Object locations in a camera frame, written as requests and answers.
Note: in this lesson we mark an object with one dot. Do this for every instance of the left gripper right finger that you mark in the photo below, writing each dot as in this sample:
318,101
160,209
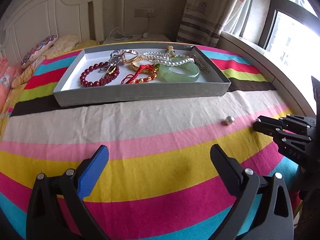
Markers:
273,218

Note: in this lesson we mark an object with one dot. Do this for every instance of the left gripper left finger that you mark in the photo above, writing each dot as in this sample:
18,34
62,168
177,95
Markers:
45,219

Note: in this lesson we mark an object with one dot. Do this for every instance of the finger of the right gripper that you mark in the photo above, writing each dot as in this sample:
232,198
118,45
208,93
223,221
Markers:
295,135
290,121

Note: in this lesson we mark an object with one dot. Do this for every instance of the pearl earring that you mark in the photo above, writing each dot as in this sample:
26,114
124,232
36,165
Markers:
229,120

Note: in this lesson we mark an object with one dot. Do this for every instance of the enamel flower brooch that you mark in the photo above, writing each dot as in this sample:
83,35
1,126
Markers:
199,64

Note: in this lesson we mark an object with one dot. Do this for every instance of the grey shallow jewelry box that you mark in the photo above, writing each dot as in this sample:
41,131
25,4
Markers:
84,84

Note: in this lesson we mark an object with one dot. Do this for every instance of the window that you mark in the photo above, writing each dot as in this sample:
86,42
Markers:
280,38

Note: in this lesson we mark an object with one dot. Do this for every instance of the striped colourful bed cloth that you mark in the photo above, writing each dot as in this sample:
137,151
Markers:
159,182

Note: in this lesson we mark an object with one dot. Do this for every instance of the green jade bangle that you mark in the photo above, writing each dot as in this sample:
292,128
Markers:
178,69

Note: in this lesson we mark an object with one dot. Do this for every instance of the gold bangle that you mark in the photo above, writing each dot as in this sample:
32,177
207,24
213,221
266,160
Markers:
135,64

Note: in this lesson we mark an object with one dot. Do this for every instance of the striped printed curtain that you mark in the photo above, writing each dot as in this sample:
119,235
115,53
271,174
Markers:
204,20

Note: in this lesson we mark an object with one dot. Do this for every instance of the folded pink quilt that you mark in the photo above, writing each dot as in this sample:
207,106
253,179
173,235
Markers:
7,75

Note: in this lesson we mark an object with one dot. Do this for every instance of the embroidered round pillow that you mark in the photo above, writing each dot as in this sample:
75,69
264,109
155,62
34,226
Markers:
38,50

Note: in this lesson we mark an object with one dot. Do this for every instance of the white standing lamp pole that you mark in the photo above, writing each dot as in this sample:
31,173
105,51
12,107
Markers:
120,32

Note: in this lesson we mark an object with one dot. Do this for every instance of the white nightstand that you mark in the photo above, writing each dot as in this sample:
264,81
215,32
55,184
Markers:
137,38

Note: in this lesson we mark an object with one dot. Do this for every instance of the yellow floral pillow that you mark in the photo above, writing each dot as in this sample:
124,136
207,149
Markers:
62,45

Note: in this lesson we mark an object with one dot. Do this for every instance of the white bed headboard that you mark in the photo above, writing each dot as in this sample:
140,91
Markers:
35,20

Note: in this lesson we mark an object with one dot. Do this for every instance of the wall power socket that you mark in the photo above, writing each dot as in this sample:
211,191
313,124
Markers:
145,12

